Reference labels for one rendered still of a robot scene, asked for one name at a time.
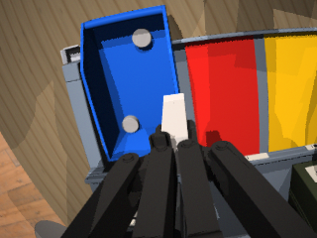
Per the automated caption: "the dark grey metal shelf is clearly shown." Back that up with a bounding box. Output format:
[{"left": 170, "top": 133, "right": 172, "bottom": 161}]
[{"left": 60, "top": 27, "right": 317, "bottom": 238}]

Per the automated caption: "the blue bin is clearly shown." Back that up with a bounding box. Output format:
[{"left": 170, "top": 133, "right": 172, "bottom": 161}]
[{"left": 80, "top": 5, "right": 179, "bottom": 162}]

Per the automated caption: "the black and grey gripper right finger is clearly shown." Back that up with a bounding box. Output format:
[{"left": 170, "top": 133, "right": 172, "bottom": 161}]
[{"left": 173, "top": 93, "right": 317, "bottom": 238}]

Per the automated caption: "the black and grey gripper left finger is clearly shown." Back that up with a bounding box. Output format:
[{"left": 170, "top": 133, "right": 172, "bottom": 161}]
[{"left": 60, "top": 94, "right": 180, "bottom": 238}]

